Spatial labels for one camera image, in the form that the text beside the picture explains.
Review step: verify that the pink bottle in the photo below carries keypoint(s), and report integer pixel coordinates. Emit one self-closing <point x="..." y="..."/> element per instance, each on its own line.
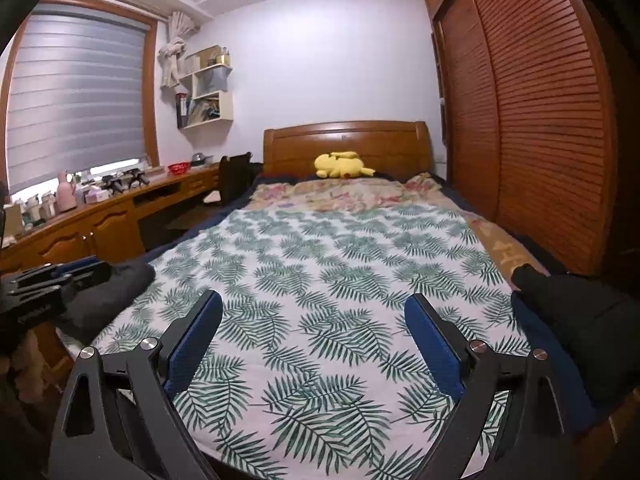
<point x="66" y="195"/>

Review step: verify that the black binders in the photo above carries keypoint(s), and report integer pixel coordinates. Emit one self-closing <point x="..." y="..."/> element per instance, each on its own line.
<point x="182" y="111"/>

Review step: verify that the wooden louvered wardrobe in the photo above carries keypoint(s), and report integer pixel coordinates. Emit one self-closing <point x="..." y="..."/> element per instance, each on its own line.
<point x="540" y="110"/>

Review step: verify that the wooden window frame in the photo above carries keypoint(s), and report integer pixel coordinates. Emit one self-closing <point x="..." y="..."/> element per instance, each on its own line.
<point x="151" y="85"/>

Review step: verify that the dark wooden chair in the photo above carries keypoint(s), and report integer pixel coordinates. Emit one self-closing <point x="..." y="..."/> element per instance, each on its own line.
<point x="235" y="177"/>

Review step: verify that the floral blanket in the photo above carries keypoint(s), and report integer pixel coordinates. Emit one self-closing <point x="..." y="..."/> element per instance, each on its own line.
<point x="350" y="195"/>

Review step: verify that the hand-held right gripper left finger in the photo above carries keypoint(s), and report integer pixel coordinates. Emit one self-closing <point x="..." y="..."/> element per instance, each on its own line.
<point x="192" y="345"/>

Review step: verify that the yellow plush toy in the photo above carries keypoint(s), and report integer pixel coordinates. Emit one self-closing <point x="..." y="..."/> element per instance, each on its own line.
<point x="342" y="165"/>

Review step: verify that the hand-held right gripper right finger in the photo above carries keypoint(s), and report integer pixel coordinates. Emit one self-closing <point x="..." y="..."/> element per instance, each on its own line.
<point x="432" y="350"/>

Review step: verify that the leaf-print bed sheet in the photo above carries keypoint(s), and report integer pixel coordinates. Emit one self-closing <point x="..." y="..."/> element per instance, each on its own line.
<point x="320" y="285"/>

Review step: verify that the beige tied curtain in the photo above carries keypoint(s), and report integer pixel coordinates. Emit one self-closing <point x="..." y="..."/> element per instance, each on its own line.
<point x="175" y="55"/>

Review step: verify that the grey paper bag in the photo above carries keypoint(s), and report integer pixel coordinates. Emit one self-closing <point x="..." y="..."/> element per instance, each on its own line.
<point x="218" y="81"/>

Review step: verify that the pink tissue box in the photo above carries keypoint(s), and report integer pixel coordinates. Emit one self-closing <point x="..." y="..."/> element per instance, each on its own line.
<point x="96" y="196"/>

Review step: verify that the black gadget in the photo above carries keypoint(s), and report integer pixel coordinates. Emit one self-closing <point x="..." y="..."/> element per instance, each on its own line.
<point x="113" y="185"/>
<point x="136" y="179"/>

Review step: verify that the grey metal pot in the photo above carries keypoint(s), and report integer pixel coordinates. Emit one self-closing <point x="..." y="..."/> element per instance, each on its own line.
<point x="201" y="159"/>

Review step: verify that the black jacket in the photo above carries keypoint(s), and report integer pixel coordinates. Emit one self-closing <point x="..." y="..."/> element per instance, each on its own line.
<point x="120" y="285"/>

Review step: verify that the orange patterned blanket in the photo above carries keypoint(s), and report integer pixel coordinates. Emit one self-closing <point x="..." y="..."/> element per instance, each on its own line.
<point x="505" y="245"/>

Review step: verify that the grey window blind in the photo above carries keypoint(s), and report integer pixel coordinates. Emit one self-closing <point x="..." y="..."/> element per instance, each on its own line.
<point x="75" y="95"/>

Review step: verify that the dark cloth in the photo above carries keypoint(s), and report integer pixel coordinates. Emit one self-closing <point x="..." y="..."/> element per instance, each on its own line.
<point x="575" y="330"/>

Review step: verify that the wooden desk with cabinets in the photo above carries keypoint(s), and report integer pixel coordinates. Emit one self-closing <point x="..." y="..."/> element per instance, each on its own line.
<point x="110" y="230"/>

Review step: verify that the person's left hand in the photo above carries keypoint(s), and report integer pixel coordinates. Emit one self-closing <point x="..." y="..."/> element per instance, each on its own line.
<point x="30" y="365"/>

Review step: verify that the wooden bed headboard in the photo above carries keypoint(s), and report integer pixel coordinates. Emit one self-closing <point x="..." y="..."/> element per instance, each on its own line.
<point x="390" y="145"/>

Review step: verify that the red bowl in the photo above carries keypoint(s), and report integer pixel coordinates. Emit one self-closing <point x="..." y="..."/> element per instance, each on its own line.
<point x="179" y="168"/>

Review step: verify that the white wall shelf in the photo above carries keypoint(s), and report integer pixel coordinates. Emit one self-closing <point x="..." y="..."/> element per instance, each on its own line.
<point x="225" y="105"/>

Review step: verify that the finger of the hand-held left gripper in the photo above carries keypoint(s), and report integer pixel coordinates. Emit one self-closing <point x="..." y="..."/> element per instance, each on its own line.
<point x="75" y="280"/>
<point x="80" y="261"/>

